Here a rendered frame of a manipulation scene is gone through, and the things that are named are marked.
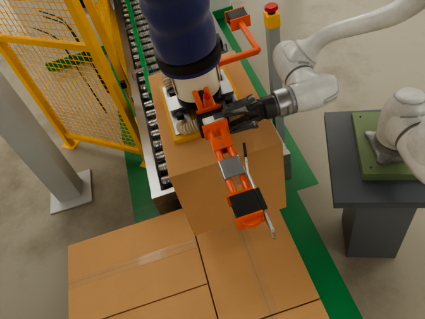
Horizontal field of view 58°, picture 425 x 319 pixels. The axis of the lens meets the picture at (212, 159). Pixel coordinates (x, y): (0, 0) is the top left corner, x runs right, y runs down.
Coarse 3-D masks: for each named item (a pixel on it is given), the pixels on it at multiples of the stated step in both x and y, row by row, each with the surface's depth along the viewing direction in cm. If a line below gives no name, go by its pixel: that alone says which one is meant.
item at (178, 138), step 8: (160, 88) 157; (168, 96) 151; (168, 112) 146; (176, 112) 144; (184, 112) 144; (192, 112) 144; (168, 120) 143; (176, 120) 141; (192, 120) 141; (176, 136) 137; (184, 136) 136; (192, 136) 136
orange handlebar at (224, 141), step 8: (240, 24) 154; (248, 32) 150; (248, 40) 149; (256, 48) 142; (232, 56) 141; (240, 56) 141; (248, 56) 142; (224, 64) 142; (208, 88) 133; (200, 104) 127; (224, 128) 118; (208, 136) 118; (224, 136) 115; (216, 144) 113; (224, 144) 113; (232, 144) 112; (216, 152) 112; (224, 152) 114; (232, 152) 111; (240, 176) 105; (232, 184) 104; (248, 184) 103; (232, 192) 102; (248, 224) 95; (256, 224) 95
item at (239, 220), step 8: (240, 192) 100; (248, 192) 99; (232, 200) 98; (240, 200) 98; (248, 200) 98; (256, 200) 97; (232, 208) 102; (240, 208) 96; (248, 208) 96; (256, 208) 96; (240, 216) 95; (248, 216) 95; (256, 216) 95; (240, 224) 96
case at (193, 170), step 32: (160, 96) 156; (256, 96) 145; (160, 128) 144; (256, 128) 134; (192, 160) 130; (256, 160) 132; (192, 192) 136; (224, 192) 141; (192, 224) 151; (224, 224) 156
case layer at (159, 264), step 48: (96, 240) 180; (144, 240) 175; (192, 240) 171; (240, 240) 167; (288, 240) 163; (96, 288) 164; (144, 288) 160; (192, 288) 157; (240, 288) 153; (288, 288) 150
